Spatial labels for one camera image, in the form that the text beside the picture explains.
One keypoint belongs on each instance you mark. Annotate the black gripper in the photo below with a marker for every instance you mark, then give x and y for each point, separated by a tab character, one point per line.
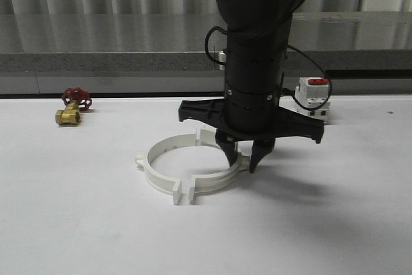
250	111

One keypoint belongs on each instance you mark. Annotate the white half-ring pipe clamp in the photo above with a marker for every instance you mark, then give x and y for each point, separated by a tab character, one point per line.
203	184

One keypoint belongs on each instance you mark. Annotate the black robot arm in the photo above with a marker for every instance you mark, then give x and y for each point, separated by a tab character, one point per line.
257	38

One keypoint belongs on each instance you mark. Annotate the brass valve red handwheel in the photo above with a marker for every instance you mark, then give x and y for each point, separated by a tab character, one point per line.
75	100

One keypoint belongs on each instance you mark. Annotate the grey stone counter ledge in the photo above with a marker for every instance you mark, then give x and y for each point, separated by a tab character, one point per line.
338	41

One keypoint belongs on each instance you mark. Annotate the white circuit breaker red switch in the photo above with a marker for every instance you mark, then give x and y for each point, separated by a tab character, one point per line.
312	92

